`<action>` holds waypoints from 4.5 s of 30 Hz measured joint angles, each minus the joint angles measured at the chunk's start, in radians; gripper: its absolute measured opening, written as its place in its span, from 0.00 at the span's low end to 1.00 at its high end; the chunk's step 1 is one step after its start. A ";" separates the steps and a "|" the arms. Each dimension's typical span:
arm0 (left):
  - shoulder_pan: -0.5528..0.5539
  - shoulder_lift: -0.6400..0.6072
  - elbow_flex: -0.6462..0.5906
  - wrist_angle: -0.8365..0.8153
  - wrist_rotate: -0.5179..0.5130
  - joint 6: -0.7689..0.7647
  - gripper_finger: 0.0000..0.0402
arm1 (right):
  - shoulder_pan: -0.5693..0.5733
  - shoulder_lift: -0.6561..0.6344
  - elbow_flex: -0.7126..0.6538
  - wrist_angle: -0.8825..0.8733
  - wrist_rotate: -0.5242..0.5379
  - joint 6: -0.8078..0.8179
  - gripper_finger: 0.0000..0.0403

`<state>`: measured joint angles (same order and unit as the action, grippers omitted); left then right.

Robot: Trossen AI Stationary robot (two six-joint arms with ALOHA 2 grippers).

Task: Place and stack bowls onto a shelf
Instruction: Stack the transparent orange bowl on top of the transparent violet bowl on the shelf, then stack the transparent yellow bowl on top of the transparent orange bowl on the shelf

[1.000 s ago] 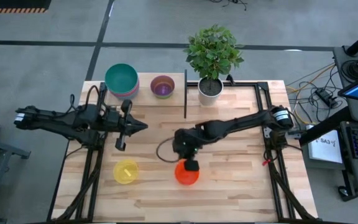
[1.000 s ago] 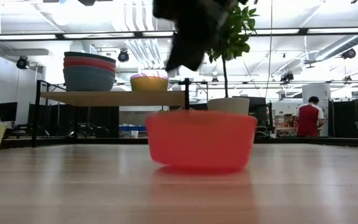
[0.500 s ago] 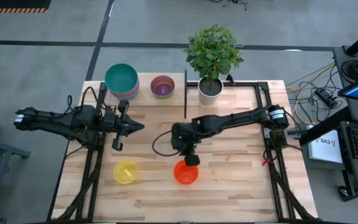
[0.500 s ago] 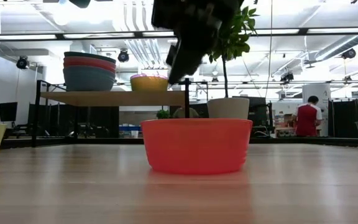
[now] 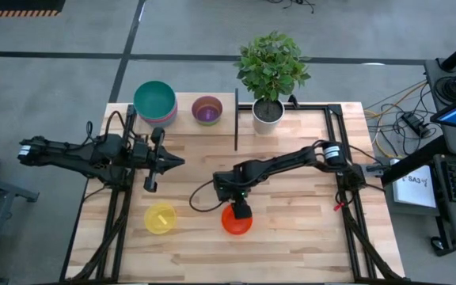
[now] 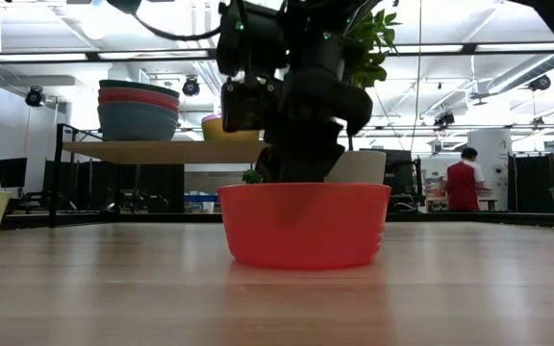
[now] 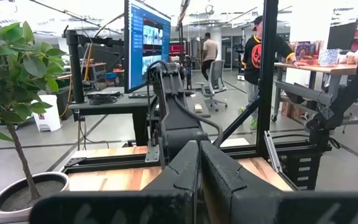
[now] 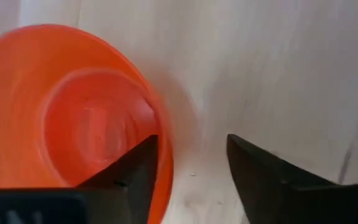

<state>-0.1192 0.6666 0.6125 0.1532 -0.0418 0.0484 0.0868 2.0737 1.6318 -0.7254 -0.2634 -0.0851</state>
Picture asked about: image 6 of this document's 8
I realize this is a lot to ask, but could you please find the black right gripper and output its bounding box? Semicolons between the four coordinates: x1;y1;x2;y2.
255;65;374;185

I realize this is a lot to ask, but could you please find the orange plastic bowl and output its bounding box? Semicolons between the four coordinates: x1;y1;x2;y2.
216;182;392;271

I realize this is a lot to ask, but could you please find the blue plastic bowl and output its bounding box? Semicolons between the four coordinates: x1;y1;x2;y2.
97;102;180;142

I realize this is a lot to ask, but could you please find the coral red plastic bowl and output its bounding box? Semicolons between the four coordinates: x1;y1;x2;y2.
97;86;182;115

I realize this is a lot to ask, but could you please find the small green plant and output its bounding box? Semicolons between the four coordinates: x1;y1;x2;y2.
241;168;264;185

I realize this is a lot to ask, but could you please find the yellow plastic bowl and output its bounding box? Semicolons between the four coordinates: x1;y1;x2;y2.
201;114;263;142

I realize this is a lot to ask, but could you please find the potted plant in beige pot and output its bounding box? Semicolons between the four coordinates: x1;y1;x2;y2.
323;8;402;185

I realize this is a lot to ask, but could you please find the black ceiling spotlight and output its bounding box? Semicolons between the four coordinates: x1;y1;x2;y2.
432;111;457;130
181;75;202;98
24;86;47;109
527;73;553;93

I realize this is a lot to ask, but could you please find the cluttered background desk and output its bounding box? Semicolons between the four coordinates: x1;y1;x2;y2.
424;185;498;213

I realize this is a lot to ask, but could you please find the dark green plastic bowl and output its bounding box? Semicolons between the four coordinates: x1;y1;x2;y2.
98;79;181;100

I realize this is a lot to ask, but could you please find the long ceiling light strip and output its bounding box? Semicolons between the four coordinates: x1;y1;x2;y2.
475;42;554;53
390;43;466;55
0;52;89;63
97;49;212;61

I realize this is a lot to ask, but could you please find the person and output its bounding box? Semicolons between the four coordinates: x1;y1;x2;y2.
443;146;487;213

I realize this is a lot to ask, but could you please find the black room partition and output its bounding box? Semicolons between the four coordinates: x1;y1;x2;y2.
506;152;554;214

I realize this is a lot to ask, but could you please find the black computer monitor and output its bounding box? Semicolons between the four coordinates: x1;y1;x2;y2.
0;157;29;190

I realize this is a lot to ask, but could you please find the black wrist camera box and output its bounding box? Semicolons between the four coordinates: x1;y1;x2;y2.
219;78;284;135

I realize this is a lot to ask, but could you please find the wooden shelf with black frame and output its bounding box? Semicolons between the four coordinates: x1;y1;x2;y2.
47;122;269;228

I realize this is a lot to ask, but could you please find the black hanging cable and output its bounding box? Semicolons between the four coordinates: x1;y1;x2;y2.
131;12;222;42

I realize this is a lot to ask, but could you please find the black aluminium table frame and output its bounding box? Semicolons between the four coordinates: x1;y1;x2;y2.
0;210;554;231

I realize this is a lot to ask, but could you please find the silver ventilation duct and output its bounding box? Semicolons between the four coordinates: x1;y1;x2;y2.
487;53;554;96

